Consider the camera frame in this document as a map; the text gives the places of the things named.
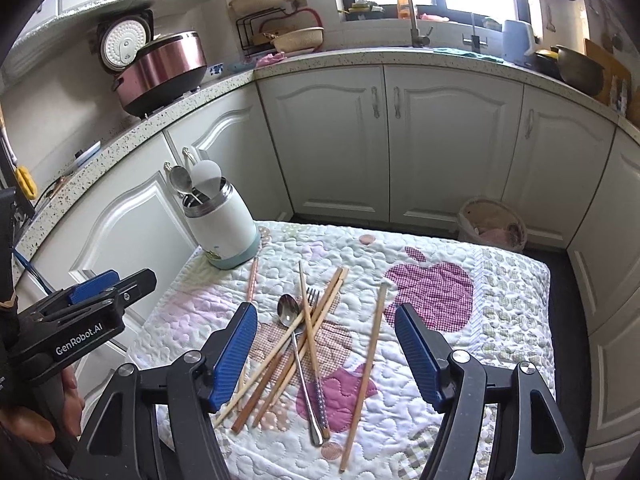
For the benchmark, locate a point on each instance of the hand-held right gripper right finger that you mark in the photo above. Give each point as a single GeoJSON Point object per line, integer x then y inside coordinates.
{"type": "Point", "coordinates": [415, 350]}

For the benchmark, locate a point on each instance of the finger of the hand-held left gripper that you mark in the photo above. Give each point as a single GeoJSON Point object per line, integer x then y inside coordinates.
{"type": "Point", "coordinates": [135, 285]}
{"type": "Point", "coordinates": [95, 282]}

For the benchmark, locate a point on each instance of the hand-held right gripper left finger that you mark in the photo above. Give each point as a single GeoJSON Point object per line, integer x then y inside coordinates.
{"type": "Point", "coordinates": [235, 355]}

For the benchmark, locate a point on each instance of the light wooden chopstick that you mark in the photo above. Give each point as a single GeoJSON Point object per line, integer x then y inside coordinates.
{"type": "Point", "coordinates": [364, 375]}
{"type": "Point", "coordinates": [227, 410]}
{"type": "Point", "coordinates": [307, 310]}

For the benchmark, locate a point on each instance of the brown wooden chopstick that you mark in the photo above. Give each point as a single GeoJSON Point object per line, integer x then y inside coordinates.
{"type": "Point", "coordinates": [265, 407]}
{"type": "Point", "coordinates": [245, 412]}

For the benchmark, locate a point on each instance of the long metal spoon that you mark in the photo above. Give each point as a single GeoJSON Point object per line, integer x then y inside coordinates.
{"type": "Point", "coordinates": [288, 310]}

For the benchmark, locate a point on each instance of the white utensil holder teal base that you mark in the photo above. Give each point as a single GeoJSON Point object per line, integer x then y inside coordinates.
{"type": "Point", "coordinates": [225, 225]}

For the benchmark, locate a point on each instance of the person's left hand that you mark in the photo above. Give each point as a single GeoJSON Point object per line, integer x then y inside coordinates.
{"type": "Point", "coordinates": [74, 402]}

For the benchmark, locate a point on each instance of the quilted blanket apple print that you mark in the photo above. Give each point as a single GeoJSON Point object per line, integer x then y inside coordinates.
{"type": "Point", "coordinates": [500, 290]}

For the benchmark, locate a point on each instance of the short metal spoon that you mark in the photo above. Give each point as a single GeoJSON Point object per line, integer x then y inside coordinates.
{"type": "Point", "coordinates": [179, 177]}

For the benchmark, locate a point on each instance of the beige trash bin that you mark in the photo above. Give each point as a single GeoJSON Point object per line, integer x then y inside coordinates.
{"type": "Point", "coordinates": [492, 225]}

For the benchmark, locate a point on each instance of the white kitchen cabinets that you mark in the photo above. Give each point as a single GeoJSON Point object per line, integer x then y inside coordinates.
{"type": "Point", "coordinates": [330, 150]}

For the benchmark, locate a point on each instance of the pink rice cooker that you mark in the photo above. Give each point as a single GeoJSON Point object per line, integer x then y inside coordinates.
{"type": "Point", "coordinates": [165, 67]}

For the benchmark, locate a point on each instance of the small blue patterned dish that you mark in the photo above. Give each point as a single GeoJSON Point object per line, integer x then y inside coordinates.
{"type": "Point", "coordinates": [216, 69]}

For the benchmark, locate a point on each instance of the pink cloth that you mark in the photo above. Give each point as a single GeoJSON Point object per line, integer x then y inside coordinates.
{"type": "Point", "coordinates": [270, 58]}

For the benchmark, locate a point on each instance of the cream pan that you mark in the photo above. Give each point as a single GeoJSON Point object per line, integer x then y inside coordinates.
{"type": "Point", "coordinates": [260, 0]}
{"type": "Point", "coordinates": [300, 40]}

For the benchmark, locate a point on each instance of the teal dish cloth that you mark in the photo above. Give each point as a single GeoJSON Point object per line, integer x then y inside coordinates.
{"type": "Point", "coordinates": [470, 54]}

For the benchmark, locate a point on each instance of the yellow and black pot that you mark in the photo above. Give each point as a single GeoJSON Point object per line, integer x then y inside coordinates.
{"type": "Point", "coordinates": [547, 62]}

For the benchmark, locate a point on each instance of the small metal tap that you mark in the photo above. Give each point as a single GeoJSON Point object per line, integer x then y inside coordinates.
{"type": "Point", "coordinates": [473, 35]}

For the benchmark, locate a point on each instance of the dark cooking pot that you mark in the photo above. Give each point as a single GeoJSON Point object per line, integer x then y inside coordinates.
{"type": "Point", "coordinates": [580, 70]}

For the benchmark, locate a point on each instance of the pale blue kettle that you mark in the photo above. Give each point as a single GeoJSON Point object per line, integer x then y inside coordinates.
{"type": "Point", "coordinates": [515, 40]}

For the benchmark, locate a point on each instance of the tall metal faucet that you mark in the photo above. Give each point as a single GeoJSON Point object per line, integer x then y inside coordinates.
{"type": "Point", "coordinates": [412, 15]}

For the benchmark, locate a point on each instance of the wooden cutting board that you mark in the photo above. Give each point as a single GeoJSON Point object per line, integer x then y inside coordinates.
{"type": "Point", "coordinates": [612, 77]}

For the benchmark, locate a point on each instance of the orange bottle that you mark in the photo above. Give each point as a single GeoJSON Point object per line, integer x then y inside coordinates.
{"type": "Point", "coordinates": [402, 7]}

